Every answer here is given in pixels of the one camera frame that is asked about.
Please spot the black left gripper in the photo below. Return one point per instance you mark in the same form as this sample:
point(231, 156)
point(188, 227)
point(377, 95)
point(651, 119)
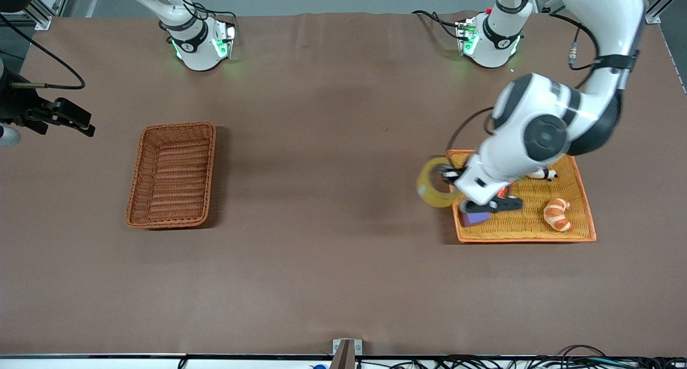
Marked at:
point(450, 174)

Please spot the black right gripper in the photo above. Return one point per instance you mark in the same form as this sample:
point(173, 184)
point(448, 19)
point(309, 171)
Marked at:
point(15, 105)

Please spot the translucent yellow tape roll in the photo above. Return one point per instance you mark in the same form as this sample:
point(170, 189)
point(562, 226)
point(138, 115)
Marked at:
point(425, 189)

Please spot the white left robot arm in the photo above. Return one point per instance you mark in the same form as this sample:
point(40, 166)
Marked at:
point(542, 122)

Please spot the yellow wicker basket orange rim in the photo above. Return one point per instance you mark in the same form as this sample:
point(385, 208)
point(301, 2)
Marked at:
point(531, 227)

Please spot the brown wicker basket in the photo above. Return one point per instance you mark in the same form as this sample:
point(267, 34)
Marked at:
point(177, 181)

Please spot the purple foam cube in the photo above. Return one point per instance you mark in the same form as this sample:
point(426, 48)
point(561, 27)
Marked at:
point(475, 219)

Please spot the orange toy carrot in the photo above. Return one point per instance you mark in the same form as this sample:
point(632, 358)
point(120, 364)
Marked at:
point(503, 192)

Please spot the black white panda figurine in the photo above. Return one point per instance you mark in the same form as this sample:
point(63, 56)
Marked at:
point(546, 174)

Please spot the toy croissant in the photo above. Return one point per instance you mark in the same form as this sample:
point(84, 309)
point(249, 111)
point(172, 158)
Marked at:
point(557, 214)

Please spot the brown table cover sheet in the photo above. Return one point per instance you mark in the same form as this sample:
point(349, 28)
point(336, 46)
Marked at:
point(343, 251)

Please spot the grey metal strut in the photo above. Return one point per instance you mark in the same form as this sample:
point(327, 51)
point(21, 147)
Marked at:
point(550, 4)

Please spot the aluminium frame profile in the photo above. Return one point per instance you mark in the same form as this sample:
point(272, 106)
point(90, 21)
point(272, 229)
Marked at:
point(659, 7)
point(40, 15)

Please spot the metal table clamp bracket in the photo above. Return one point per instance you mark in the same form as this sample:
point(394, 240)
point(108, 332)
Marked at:
point(343, 355)

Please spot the white table edge rail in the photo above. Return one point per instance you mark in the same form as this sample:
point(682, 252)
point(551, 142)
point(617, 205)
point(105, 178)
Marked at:
point(107, 363)

